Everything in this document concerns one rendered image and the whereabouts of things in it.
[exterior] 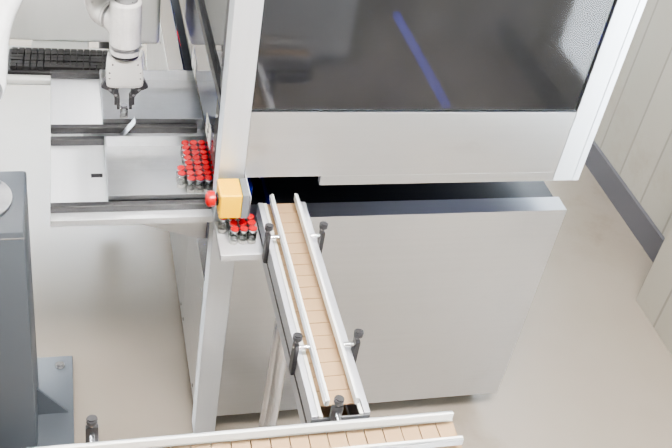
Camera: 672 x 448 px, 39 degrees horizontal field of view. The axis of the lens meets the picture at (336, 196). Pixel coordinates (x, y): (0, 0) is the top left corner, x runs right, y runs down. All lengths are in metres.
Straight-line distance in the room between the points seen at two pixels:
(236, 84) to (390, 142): 0.44
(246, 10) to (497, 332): 1.41
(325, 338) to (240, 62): 0.65
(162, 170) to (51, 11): 0.86
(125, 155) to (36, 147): 1.56
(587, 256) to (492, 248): 1.38
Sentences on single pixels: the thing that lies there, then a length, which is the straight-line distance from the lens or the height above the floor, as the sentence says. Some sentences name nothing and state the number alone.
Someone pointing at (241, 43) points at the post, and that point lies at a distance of 2.18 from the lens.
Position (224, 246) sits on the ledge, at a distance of 2.39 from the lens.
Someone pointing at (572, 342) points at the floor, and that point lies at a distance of 3.71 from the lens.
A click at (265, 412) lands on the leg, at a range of 2.72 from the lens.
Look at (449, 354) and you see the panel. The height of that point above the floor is 0.30.
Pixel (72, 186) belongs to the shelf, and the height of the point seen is 0.88.
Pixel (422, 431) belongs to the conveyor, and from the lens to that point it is 2.02.
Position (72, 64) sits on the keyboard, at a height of 0.83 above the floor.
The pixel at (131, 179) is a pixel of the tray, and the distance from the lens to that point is 2.58.
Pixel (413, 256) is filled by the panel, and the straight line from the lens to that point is 2.71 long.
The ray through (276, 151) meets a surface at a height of 1.09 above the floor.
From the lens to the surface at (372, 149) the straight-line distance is 2.42.
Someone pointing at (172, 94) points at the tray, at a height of 0.88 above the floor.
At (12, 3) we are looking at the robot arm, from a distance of 2.29.
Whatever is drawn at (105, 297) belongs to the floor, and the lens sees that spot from 3.50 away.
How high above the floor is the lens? 2.46
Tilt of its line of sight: 37 degrees down
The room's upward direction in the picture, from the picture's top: 11 degrees clockwise
